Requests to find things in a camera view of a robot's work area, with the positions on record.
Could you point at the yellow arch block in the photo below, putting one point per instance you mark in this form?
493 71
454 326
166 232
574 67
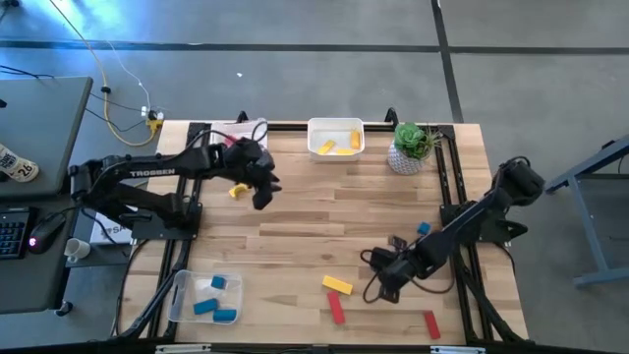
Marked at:
235 190

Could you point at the yellow cylinder block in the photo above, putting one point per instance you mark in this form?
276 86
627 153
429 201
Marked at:
355 139

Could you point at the potted succulent patterned pot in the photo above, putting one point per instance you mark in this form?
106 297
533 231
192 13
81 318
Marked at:
405 157

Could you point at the grey desk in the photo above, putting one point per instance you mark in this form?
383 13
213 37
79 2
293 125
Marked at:
44 128

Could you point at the white item printed 26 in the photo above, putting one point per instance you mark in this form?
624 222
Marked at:
17 167

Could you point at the black caster wheel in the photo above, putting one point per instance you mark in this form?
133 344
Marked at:
64 309

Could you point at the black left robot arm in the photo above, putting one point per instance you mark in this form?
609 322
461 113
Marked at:
152 172

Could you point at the blue cube block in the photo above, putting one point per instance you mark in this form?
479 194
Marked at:
423 228
218 282

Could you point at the blue rectangular block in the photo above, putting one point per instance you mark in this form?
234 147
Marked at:
205 306

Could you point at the grey steel table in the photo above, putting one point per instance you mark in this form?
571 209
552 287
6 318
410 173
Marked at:
589 166

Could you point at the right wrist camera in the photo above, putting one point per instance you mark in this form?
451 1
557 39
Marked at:
382 258

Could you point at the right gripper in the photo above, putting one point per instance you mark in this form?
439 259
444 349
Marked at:
408 268

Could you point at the white printed box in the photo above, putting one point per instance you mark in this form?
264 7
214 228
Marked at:
105 235

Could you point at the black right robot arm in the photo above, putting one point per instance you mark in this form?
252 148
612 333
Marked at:
462 225

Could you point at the white plastic bin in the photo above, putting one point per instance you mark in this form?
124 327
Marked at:
236 129
319 129

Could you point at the black computer mouse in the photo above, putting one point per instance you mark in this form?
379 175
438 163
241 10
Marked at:
46 231

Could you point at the black aluminium table frame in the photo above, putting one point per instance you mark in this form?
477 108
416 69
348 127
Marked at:
290 127

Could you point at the dark desk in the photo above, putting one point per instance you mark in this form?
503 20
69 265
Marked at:
29 285

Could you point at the black keyboard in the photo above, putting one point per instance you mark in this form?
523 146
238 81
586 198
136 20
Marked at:
12 233

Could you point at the long yellow block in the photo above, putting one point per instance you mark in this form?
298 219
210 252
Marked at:
337 285

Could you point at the blue cylinder block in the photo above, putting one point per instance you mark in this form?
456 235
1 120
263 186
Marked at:
224 315

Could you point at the clear plastic bin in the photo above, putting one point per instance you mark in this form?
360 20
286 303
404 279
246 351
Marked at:
187 295

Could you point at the silver bracket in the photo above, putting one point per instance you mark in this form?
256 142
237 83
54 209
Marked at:
457 350
183 348

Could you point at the yellow power plug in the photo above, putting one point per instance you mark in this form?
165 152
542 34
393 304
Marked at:
154 124

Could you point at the red rectangular block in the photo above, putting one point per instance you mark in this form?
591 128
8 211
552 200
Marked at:
432 325
336 308
229 141

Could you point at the white power adapter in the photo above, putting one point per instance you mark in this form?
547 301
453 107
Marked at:
146 112

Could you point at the white cup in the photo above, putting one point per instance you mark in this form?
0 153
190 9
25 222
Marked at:
77 249

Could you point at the yellow rectangular block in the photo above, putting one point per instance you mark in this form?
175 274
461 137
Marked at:
345 152
326 147

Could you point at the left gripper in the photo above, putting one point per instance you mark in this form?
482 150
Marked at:
248 164

